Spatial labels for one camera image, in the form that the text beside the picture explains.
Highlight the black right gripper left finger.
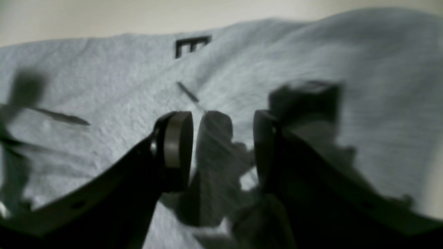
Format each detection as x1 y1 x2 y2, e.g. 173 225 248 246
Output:
1 111 193 249

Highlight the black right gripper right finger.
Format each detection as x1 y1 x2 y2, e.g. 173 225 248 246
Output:
232 110 442 249

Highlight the grey T-shirt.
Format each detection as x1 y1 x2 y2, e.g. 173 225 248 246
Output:
1 8 442 249

